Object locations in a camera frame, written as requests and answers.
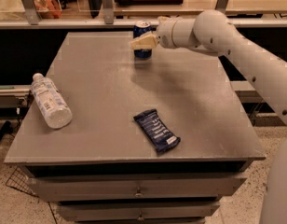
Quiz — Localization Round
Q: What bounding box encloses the black wire rack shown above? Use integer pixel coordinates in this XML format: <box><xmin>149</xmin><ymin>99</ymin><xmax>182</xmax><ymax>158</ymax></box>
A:
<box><xmin>6</xmin><ymin>167</ymin><xmax>36</xmax><ymax>197</ymax></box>

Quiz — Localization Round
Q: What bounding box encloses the middle metal bracket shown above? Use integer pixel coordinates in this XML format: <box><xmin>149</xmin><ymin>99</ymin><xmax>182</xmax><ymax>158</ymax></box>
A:
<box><xmin>102</xmin><ymin>0</ymin><xmax>115</xmax><ymax>24</ymax></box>

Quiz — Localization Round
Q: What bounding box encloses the left metal bracket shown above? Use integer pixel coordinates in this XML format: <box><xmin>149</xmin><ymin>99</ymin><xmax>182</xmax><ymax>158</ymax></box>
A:
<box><xmin>21</xmin><ymin>0</ymin><xmax>41</xmax><ymax>25</ymax></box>

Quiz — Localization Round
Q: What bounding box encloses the grey drawer cabinet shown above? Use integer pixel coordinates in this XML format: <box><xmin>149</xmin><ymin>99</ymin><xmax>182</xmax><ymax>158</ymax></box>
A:
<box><xmin>6</xmin><ymin>32</ymin><xmax>265</xmax><ymax>224</ymax></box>

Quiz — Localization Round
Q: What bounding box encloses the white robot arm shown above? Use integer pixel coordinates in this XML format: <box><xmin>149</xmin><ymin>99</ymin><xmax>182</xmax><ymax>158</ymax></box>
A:
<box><xmin>130</xmin><ymin>10</ymin><xmax>287</xmax><ymax>224</ymax></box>

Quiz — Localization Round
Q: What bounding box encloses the grey drawer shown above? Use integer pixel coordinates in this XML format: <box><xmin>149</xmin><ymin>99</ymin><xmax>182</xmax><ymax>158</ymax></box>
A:
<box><xmin>58</xmin><ymin>202</ymin><xmax>220</xmax><ymax>222</ymax></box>
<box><xmin>28</xmin><ymin>173</ymin><xmax>246</xmax><ymax>202</ymax></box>

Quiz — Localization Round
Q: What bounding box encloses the blue rxbar blueberry wrapper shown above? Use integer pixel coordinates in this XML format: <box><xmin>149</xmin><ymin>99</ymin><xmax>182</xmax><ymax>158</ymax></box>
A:
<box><xmin>133</xmin><ymin>109</ymin><xmax>181</xmax><ymax>154</ymax></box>

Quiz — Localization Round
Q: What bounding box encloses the upper grey drawer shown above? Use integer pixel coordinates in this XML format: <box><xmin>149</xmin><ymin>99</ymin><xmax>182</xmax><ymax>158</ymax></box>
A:
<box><xmin>28</xmin><ymin>173</ymin><xmax>246</xmax><ymax>202</ymax></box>

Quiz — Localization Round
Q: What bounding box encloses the orange snack bag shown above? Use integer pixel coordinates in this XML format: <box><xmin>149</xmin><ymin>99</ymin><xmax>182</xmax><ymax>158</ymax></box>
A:
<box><xmin>33</xmin><ymin>0</ymin><xmax>62</xmax><ymax>19</ymax></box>

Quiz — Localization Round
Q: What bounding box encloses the blue pepsi can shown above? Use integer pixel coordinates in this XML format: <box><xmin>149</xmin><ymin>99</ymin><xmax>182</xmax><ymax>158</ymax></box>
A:
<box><xmin>133</xmin><ymin>21</ymin><xmax>152</xmax><ymax>59</ymax></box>

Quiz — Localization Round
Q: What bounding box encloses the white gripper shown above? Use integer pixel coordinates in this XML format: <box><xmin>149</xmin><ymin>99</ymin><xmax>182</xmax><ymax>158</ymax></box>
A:
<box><xmin>130</xmin><ymin>16</ymin><xmax>200</xmax><ymax>50</ymax></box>

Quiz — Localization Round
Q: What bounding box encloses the clear plastic water bottle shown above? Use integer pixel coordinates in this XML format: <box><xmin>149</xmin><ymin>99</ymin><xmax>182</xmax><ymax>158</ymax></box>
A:
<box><xmin>31</xmin><ymin>73</ymin><xmax>73</xmax><ymax>129</ymax></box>

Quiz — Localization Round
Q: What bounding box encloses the lower grey drawer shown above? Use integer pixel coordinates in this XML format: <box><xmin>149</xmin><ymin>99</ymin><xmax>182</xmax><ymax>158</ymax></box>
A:
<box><xmin>58</xmin><ymin>202</ymin><xmax>220</xmax><ymax>222</ymax></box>

